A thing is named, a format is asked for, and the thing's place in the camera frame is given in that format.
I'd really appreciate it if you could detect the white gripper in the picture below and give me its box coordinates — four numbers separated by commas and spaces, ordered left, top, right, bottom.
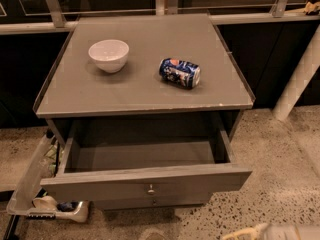
222, 223, 320, 240

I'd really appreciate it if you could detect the grey top drawer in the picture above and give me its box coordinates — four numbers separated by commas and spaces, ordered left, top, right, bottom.
41, 113, 251, 201

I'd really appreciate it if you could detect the grey drawer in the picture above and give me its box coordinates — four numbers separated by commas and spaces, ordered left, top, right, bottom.
41, 113, 251, 201
93, 192, 212, 210

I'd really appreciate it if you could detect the grey bottom drawer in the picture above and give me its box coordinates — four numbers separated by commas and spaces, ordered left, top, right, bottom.
93, 192, 212, 210

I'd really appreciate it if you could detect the grey drawer cabinet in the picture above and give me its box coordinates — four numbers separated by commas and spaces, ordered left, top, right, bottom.
32, 13, 256, 212

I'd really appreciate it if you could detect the blue soda can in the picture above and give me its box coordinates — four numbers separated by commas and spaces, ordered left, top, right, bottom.
159, 58, 201, 89

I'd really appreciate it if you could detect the blue snack bag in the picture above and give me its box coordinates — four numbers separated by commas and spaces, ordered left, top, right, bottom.
57, 202, 78, 212

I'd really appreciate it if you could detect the white paper cup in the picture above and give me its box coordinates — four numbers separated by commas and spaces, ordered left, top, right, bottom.
32, 196, 58, 211

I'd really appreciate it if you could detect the green snack bag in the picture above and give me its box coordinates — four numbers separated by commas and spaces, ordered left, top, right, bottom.
44, 144, 60, 177

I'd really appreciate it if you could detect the white ceramic bowl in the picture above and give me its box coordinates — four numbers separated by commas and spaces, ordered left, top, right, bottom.
88, 39, 129, 73

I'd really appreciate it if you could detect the clear plastic bin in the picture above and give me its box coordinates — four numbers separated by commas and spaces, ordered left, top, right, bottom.
7, 136, 89, 223

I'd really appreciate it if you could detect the white diagonal post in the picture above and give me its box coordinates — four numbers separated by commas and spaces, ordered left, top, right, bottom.
273, 26, 320, 121

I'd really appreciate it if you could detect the yellow object on rail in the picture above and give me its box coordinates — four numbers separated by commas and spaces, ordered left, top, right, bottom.
303, 1, 320, 15

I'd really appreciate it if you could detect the metal railing frame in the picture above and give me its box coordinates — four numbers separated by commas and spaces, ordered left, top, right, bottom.
0, 0, 320, 35

